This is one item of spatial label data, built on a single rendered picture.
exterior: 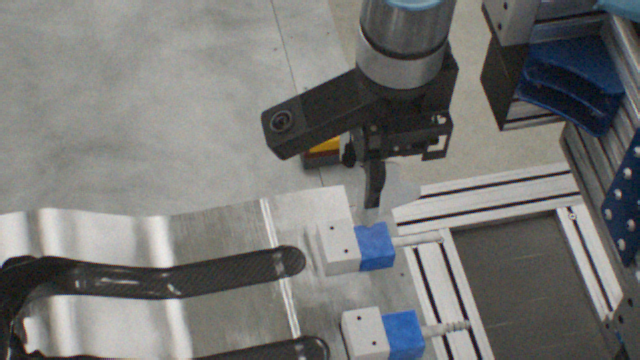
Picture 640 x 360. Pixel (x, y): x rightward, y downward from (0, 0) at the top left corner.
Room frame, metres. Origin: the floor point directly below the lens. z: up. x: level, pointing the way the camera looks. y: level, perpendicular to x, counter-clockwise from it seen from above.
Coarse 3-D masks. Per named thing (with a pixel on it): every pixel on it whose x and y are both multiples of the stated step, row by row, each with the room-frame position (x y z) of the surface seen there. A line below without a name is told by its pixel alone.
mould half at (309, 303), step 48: (336, 192) 0.79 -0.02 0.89; (0, 240) 0.65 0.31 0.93; (48, 240) 0.66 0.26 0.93; (96, 240) 0.68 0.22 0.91; (144, 240) 0.70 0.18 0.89; (192, 240) 0.71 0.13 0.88; (240, 240) 0.71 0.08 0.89; (288, 240) 0.72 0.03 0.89; (240, 288) 0.66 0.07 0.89; (288, 288) 0.66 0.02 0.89; (336, 288) 0.67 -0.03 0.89; (48, 336) 0.55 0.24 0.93; (96, 336) 0.57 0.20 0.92; (144, 336) 0.58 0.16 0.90; (192, 336) 0.60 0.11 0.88; (240, 336) 0.60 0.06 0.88; (288, 336) 0.61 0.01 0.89; (336, 336) 0.61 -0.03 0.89
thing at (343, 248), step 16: (320, 224) 0.73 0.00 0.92; (336, 224) 0.73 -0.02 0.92; (384, 224) 0.75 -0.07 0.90; (320, 240) 0.71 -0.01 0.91; (336, 240) 0.71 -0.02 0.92; (352, 240) 0.71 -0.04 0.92; (368, 240) 0.72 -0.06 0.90; (384, 240) 0.73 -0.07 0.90; (400, 240) 0.73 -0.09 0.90; (416, 240) 0.74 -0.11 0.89; (432, 240) 0.74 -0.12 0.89; (320, 256) 0.71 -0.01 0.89; (336, 256) 0.69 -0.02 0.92; (352, 256) 0.69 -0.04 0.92; (368, 256) 0.70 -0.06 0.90; (384, 256) 0.71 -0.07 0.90; (336, 272) 0.69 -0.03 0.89
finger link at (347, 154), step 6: (348, 132) 0.73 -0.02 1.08; (342, 138) 0.75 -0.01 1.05; (348, 138) 0.73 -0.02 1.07; (342, 144) 0.74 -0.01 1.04; (348, 144) 0.74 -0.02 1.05; (342, 150) 0.74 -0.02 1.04; (348, 150) 0.74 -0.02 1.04; (354, 150) 0.74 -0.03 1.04; (342, 156) 0.74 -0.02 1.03; (348, 156) 0.74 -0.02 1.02; (354, 156) 0.74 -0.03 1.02; (342, 162) 0.74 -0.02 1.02; (348, 162) 0.74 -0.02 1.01; (354, 162) 0.75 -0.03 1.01; (348, 168) 0.75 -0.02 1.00
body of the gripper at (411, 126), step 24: (360, 72) 0.70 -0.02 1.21; (456, 72) 0.72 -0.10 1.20; (384, 96) 0.69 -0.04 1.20; (408, 96) 0.69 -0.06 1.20; (432, 96) 0.71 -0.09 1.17; (384, 120) 0.70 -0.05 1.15; (408, 120) 0.70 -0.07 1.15; (432, 120) 0.71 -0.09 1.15; (360, 144) 0.69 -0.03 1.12; (384, 144) 0.69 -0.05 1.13; (408, 144) 0.70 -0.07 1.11; (432, 144) 0.71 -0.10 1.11
